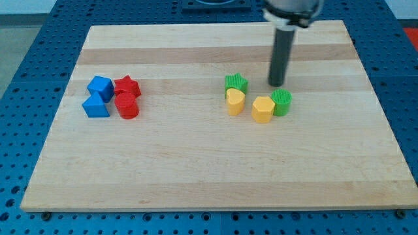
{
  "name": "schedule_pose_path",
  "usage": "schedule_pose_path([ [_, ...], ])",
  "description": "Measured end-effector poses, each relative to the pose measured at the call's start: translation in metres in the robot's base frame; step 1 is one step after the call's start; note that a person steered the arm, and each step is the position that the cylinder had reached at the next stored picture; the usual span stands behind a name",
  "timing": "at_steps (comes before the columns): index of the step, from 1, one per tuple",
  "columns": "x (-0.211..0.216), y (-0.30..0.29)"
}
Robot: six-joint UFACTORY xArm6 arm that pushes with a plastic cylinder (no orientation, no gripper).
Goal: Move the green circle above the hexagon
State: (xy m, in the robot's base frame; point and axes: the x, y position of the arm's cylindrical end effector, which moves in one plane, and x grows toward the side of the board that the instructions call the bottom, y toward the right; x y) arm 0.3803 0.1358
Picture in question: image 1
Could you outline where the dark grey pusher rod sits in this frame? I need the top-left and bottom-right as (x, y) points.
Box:
(268, 29), (295, 87)

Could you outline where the green cylinder block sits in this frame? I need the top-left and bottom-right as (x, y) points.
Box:
(270, 89), (292, 116)

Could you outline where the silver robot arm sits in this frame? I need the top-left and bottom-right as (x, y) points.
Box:
(263, 0), (325, 87)

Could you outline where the yellow hexagon block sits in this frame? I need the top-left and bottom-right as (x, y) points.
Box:
(251, 96), (276, 123)

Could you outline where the green star block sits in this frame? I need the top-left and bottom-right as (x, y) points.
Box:
(225, 73), (248, 98)

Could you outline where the yellow heart block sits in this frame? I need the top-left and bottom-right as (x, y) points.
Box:
(226, 88), (246, 116)

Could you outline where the wooden board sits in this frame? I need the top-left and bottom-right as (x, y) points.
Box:
(21, 20), (417, 212)

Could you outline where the red star block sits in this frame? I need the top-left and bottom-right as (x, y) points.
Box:
(114, 75), (142, 98)

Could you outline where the red cylinder block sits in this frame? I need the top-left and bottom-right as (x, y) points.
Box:
(114, 93), (139, 119)

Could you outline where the blue cube block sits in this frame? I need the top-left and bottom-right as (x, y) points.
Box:
(87, 76), (114, 103)

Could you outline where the blue triangle block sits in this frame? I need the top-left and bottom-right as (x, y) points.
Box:
(82, 92), (110, 118)

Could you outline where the dark blue base plate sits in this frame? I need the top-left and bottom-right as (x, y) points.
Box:
(182, 0), (251, 12)

